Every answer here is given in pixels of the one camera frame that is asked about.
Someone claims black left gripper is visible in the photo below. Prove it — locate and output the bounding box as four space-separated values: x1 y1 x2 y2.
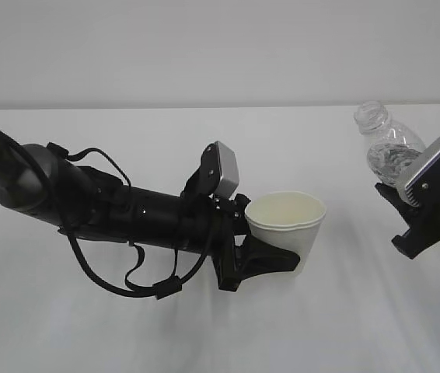
210 193 301 291

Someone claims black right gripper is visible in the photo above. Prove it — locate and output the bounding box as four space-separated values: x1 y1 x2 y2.
374 131 440 260

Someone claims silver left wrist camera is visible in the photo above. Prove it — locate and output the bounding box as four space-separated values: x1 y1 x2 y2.
200 141 239 199

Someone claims white paper cup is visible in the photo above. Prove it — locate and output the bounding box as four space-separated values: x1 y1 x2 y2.
244 191 327 277

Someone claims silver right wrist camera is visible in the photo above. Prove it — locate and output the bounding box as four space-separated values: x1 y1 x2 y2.
396 137 440 207

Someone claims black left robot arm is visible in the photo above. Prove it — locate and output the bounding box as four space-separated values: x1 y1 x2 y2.
0 131 300 299

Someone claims clear water bottle green label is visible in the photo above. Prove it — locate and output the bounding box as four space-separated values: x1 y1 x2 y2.
354 101 426 187

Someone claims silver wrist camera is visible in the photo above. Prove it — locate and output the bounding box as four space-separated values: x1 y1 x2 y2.
396 137 440 207
200 141 239 199

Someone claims black left camera cable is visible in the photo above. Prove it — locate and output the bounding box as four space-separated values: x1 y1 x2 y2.
9 141 229 300

